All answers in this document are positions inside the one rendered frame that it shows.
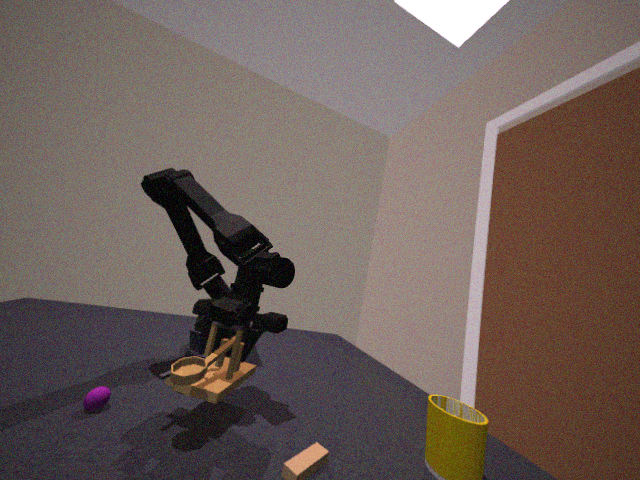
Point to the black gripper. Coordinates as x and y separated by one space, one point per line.
271 321

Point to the purple ball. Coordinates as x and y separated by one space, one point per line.
97 398

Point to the tan rectangular block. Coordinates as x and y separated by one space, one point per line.
303 465

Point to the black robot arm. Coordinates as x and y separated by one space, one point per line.
235 236

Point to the yellow cup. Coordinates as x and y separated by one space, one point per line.
455 440

